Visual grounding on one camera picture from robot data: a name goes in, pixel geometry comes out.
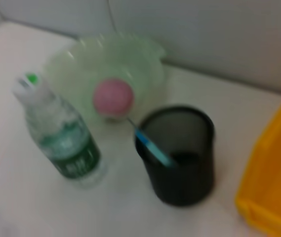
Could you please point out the yellow plastic bin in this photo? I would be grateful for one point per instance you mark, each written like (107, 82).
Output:
(273, 172)

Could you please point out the blue teal scissors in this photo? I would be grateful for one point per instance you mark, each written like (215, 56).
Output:
(155, 150)

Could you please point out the pink peach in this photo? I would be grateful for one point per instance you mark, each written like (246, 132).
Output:
(113, 97)

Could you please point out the pale green glass fruit bowl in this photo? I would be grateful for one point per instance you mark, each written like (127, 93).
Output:
(120, 59)

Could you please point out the black mesh pen holder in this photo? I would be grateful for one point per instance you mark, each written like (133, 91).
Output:
(187, 182)

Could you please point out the clear bottle green label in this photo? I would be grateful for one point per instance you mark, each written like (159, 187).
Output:
(73, 153)

